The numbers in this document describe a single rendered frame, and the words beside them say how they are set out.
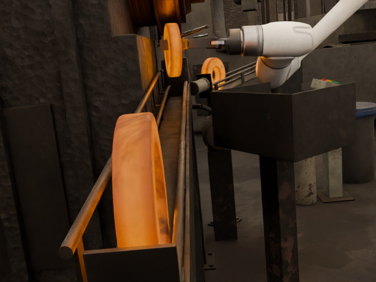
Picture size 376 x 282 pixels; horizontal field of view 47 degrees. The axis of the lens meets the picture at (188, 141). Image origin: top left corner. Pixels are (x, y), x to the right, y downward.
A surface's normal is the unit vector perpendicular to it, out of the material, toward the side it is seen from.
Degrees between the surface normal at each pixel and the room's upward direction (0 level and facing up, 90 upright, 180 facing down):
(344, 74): 90
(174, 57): 106
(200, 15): 90
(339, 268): 0
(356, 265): 0
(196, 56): 90
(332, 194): 90
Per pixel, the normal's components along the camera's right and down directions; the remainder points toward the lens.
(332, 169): -0.01, 0.21
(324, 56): 0.25, 0.18
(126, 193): -0.02, -0.24
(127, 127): -0.08, -0.83
